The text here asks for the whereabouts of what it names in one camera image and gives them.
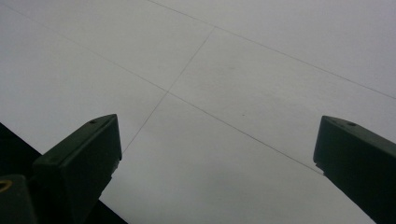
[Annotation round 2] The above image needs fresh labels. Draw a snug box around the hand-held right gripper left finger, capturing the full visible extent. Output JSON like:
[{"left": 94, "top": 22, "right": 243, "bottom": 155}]
[{"left": 32, "top": 113, "right": 122, "bottom": 224}]

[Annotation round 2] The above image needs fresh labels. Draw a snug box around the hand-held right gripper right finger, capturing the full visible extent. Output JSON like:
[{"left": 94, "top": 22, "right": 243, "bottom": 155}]
[{"left": 313, "top": 115, "right": 396, "bottom": 224}]

